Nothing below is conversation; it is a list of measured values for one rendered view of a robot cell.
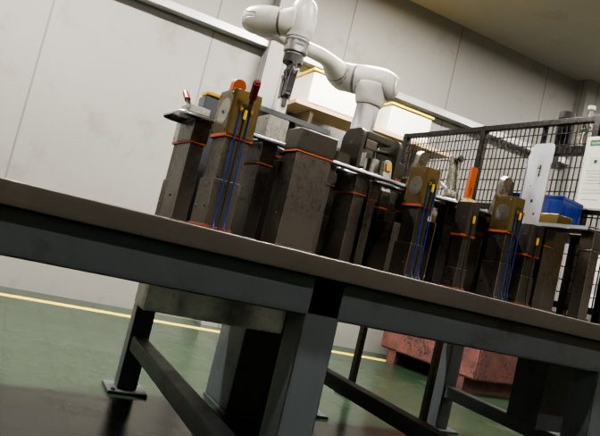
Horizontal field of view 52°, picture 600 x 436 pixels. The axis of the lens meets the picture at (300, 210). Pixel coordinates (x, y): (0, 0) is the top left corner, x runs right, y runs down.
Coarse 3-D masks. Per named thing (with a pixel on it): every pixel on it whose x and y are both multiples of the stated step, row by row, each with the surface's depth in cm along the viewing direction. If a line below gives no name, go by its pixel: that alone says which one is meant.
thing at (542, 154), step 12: (540, 144) 242; (552, 144) 237; (540, 156) 240; (552, 156) 235; (528, 168) 244; (528, 180) 242; (540, 180) 237; (528, 192) 241; (540, 192) 236; (528, 204) 240; (540, 204) 235; (528, 216) 238
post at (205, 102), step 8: (208, 96) 206; (200, 104) 209; (208, 104) 206; (216, 104) 208; (208, 144) 207; (208, 152) 207; (200, 168) 206; (200, 176) 206; (192, 200) 205; (192, 208) 205
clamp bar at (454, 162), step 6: (450, 156) 242; (462, 156) 239; (450, 162) 241; (456, 162) 242; (450, 168) 240; (456, 168) 241; (450, 174) 239; (456, 174) 240; (450, 180) 238; (456, 180) 240; (450, 186) 238; (456, 186) 239; (456, 192) 239
